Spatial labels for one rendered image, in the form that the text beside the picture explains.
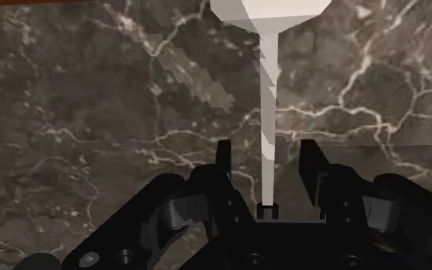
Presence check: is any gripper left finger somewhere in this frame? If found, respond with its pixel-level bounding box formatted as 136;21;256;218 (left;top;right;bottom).
12;139;256;270

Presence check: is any white long-handled spatula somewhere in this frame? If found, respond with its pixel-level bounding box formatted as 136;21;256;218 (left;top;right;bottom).
209;0;333;207

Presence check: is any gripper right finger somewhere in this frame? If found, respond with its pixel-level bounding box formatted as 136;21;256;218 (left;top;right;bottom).
298;139;432;270

